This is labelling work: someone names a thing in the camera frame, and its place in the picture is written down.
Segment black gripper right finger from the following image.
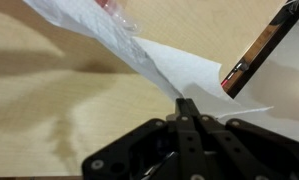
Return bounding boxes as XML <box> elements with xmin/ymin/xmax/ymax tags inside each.
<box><xmin>188</xmin><ymin>98</ymin><xmax>299</xmax><ymax>180</ymax></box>

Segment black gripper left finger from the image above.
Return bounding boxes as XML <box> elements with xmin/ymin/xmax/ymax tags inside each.
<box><xmin>82</xmin><ymin>98</ymin><xmax>207</xmax><ymax>180</ymax></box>

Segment white paper tissue sheet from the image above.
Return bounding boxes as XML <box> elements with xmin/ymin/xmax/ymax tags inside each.
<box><xmin>22</xmin><ymin>0</ymin><xmax>274</xmax><ymax>120</ymax></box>

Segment spray bottle with red liquid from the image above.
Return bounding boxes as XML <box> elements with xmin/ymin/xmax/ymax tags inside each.
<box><xmin>94</xmin><ymin>0</ymin><xmax>143</xmax><ymax>35</ymax></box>

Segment red clamp handle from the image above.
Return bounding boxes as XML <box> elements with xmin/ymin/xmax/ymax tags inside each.
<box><xmin>220</xmin><ymin>74</ymin><xmax>234</xmax><ymax>89</ymax></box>

